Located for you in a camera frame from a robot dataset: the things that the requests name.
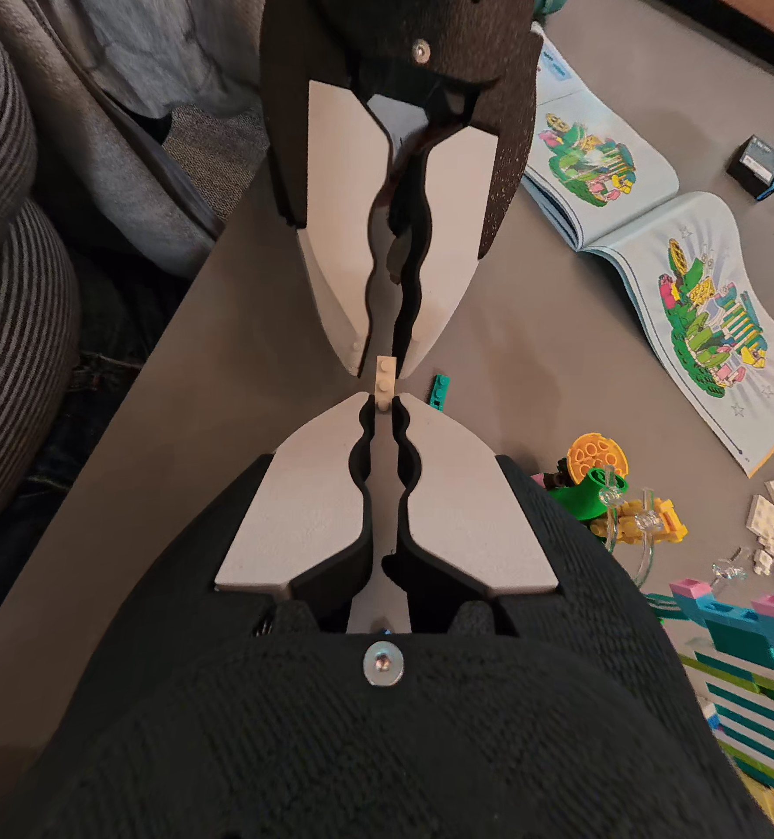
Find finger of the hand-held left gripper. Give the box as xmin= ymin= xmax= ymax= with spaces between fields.
xmin=392 ymin=125 xmax=500 ymax=382
xmin=297 ymin=80 xmax=397 ymax=381

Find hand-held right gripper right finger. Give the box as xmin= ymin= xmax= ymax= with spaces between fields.
xmin=387 ymin=392 xmax=561 ymax=633

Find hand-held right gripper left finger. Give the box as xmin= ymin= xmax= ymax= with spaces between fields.
xmin=214 ymin=391 xmax=376 ymax=633

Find beige small brick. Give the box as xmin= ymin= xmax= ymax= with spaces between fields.
xmin=375 ymin=356 xmax=398 ymax=413

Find grey desk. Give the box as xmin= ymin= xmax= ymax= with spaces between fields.
xmin=0 ymin=0 xmax=774 ymax=820

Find person's grey cardigan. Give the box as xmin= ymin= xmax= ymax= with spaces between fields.
xmin=0 ymin=0 xmax=273 ymax=279

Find person's jeans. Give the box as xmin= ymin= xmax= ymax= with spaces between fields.
xmin=0 ymin=249 xmax=194 ymax=656

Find light blue instruction booklet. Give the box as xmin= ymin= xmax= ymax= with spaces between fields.
xmin=521 ymin=23 xmax=774 ymax=477

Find striped brick panel build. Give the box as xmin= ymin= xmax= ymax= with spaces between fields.
xmin=646 ymin=577 xmax=774 ymax=839

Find small black device blue edge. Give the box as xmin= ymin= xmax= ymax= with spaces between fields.
xmin=726 ymin=134 xmax=774 ymax=201

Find person's striped shirt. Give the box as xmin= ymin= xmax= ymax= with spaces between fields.
xmin=0 ymin=0 xmax=83 ymax=558

